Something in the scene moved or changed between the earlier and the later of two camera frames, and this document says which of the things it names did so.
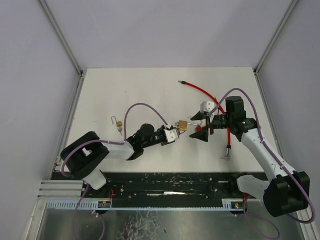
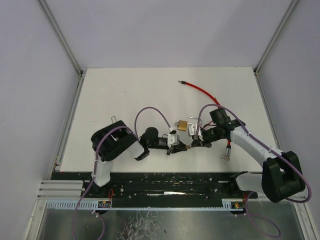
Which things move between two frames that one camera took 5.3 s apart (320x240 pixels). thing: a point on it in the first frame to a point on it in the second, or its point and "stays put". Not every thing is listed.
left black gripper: (163, 137) to (170, 148)
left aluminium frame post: (66, 45) stays put
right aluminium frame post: (273, 40) stays put
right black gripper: (208, 125) to (199, 141)
